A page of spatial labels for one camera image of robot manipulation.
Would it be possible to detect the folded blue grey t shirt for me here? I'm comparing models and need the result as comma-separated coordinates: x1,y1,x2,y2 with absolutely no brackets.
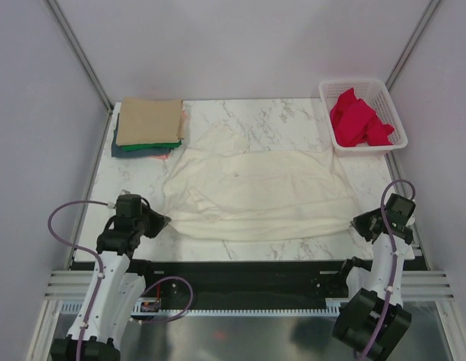
111,121,169,159

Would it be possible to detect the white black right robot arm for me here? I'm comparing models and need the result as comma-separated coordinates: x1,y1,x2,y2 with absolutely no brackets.
333,194,416,360

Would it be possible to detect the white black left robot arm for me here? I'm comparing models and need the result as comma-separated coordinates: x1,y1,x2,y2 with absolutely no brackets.
50,194,170,360

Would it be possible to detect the red t shirt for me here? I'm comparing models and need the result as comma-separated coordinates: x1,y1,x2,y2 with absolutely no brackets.
330,88,394,147

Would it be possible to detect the white slotted cable duct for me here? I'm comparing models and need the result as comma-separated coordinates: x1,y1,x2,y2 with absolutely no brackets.
131,301,341,317

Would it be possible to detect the left aluminium frame post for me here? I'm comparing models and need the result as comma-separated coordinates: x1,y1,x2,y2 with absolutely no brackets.
44,0,113,114

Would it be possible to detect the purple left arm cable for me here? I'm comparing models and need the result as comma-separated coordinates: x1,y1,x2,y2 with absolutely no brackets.
47,199,117,361

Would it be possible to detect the white plastic laundry basket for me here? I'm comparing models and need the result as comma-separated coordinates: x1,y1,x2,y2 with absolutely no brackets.
318,78,408,157

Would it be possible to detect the folded tan t shirt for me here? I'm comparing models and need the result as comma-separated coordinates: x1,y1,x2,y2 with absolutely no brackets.
116,97,184,146

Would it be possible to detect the right aluminium frame post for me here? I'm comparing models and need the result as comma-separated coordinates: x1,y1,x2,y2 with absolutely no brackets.
385,0,444,90

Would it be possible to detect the folded salmon pink t shirt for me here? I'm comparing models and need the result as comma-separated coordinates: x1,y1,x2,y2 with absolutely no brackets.
151,108,190,161

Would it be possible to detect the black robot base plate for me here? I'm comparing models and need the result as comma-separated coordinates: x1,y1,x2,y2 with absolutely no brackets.
129,260,349,310

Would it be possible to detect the cream white t shirt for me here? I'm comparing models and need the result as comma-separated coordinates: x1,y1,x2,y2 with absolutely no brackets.
163,124,359,242

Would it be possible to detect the folded green t shirt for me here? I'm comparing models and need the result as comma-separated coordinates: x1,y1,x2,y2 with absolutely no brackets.
120,140,182,151

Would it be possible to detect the aluminium frame post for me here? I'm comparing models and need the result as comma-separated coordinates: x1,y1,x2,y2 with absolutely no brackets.
385,0,444,90
44,0,113,114

